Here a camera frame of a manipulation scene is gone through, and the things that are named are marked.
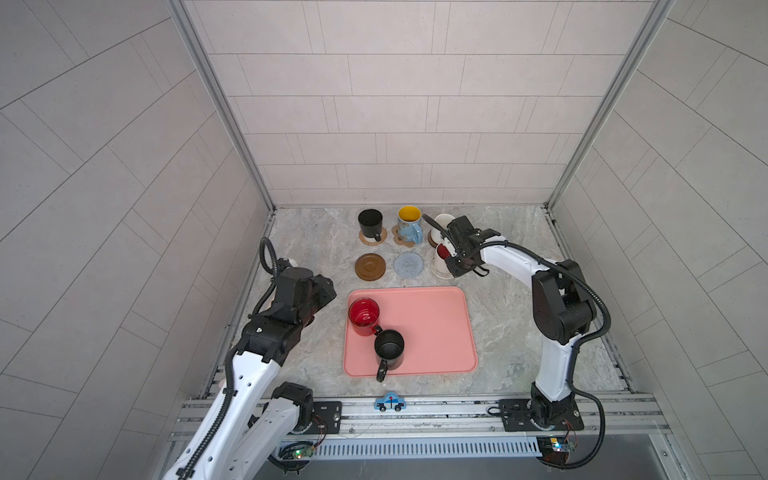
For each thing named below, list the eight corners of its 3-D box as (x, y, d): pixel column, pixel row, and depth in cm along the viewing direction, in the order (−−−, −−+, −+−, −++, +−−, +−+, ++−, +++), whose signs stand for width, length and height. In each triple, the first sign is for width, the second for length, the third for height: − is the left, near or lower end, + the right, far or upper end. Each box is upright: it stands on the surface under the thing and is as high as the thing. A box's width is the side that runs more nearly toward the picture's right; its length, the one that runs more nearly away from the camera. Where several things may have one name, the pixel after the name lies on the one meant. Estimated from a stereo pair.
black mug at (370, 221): (359, 249, 106) (356, 230, 98) (362, 227, 112) (359, 208, 104) (381, 249, 106) (379, 230, 98) (382, 227, 112) (380, 208, 104)
